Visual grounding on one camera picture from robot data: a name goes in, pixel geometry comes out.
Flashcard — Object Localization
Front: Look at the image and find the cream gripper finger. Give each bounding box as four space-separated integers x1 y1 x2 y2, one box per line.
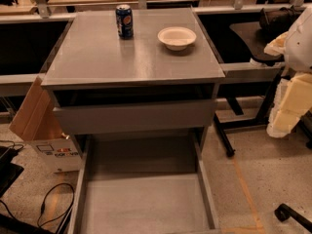
266 73 312 137
264 32 288 56

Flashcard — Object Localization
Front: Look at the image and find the blue pepsi can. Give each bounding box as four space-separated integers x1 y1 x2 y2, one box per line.
115 4 134 39

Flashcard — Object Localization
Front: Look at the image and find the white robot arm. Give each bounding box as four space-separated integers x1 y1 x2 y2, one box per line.
264 6 312 137

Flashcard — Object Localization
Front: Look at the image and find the grey top drawer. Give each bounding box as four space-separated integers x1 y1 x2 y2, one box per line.
54 99 216 135

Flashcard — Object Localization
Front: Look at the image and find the grey drawer cabinet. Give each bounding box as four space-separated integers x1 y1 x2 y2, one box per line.
42 9 224 141

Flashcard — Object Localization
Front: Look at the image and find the open grey middle drawer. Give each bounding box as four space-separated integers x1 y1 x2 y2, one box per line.
68 136 221 234

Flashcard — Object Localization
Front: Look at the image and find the black side table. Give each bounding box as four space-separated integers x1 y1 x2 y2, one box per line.
214 21 284 157

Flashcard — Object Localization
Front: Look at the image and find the black device on table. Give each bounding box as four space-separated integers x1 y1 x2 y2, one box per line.
259 7 301 34

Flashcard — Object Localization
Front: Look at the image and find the black chair caster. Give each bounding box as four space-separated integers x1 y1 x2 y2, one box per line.
274 204 312 233

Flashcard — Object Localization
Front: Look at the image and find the cardboard box with label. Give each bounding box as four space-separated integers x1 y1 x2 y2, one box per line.
9 77 82 173

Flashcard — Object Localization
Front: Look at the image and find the black case at left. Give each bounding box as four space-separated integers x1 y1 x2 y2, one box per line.
0 146 23 197

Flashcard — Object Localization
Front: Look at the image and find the black cable on floor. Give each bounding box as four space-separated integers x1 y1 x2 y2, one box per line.
36 182 75 230

